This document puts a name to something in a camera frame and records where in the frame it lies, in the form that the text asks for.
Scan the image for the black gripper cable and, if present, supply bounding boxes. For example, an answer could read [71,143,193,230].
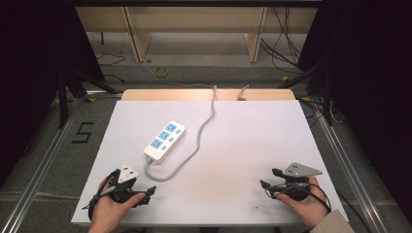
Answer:
[81,168,120,222]
[264,183,371,233]

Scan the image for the bundle of black floor cables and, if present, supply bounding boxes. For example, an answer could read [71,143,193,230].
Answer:
[259,6,309,75]

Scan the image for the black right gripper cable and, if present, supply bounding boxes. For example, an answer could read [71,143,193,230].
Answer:
[264,183,371,233]

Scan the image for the thin black floor cable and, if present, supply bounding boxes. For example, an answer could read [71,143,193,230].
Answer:
[96,52,127,83]

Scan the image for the light wooden desk frame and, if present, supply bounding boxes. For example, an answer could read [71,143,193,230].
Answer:
[75,6,319,64]

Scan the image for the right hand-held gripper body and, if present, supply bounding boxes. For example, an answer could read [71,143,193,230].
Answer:
[280,161,324,202]

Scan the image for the white power strip blue sockets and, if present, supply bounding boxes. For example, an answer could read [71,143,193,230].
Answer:
[143,120,187,163]

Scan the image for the yellow tape roll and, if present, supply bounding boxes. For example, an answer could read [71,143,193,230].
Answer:
[153,66,170,79]

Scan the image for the white table mat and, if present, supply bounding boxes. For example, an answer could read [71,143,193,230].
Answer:
[70,99,350,227]

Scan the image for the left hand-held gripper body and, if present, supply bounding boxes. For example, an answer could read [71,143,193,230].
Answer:
[108,163,146,205]

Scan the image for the dark curtain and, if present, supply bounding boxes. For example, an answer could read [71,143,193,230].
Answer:
[295,0,412,224]
[0,0,106,190]

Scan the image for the person's left hand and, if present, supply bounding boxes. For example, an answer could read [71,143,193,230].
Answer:
[87,176,147,233]

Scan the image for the grey cable with plug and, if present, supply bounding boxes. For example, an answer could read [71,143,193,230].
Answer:
[236,84,251,102]

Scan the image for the person's beige right sleeve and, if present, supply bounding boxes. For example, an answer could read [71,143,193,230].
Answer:
[308,209,357,233]

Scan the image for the person's right hand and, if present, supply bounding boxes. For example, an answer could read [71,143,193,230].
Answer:
[273,175,330,229]

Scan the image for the aluminium floor rail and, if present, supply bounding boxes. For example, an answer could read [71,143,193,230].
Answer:
[310,105,392,233]
[0,96,86,233]

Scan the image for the grey power strip cable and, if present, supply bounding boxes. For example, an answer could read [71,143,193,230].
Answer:
[144,84,218,183]

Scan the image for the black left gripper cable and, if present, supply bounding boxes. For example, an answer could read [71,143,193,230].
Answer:
[81,168,120,222]

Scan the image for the black metal stand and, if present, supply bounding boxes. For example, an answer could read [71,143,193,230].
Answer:
[277,54,335,127]
[56,66,119,130]

